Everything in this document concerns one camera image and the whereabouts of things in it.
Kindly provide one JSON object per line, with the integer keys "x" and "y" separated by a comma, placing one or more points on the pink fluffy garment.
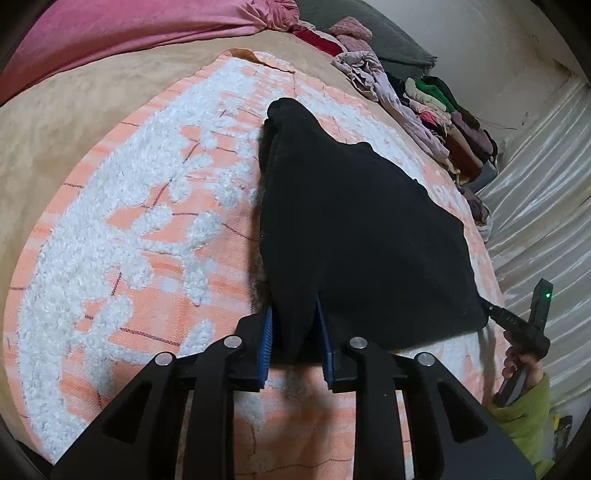
{"x": 351, "y": 28}

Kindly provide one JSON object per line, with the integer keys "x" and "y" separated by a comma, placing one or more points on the person's right hand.
{"x": 534, "y": 368}

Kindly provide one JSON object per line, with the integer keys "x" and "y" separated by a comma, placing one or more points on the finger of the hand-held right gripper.
{"x": 496, "y": 314}

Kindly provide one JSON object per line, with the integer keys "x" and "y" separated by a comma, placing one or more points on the pile of folded clothes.
{"x": 461, "y": 134}

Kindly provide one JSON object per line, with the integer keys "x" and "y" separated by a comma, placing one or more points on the white satin curtain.
{"x": 545, "y": 207}

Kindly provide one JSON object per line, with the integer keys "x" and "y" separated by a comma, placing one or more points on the dark red garment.
{"x": 323, "y": 44}

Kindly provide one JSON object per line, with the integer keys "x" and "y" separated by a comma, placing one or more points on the crumpled lilac garment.
{"x": 369, "y": 69}

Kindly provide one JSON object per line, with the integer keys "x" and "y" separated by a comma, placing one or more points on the black sweater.
{"x": 360, "y": 230}

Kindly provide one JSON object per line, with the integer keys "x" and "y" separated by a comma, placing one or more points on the orange and white fluffy blanket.
{"x": 138, "y": 230}

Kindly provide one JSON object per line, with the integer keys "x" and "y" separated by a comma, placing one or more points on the pink quilt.
{"x": 115, "y": 32}

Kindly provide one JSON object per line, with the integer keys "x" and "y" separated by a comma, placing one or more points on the beige bedsheet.
{"x": 69, "y": 129}

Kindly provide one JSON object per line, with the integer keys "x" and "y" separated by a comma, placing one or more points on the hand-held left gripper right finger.
{"x": 324, "y": 350}

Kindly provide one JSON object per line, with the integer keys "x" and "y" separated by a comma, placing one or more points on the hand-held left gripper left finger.
{"x": 265, "y": 350}

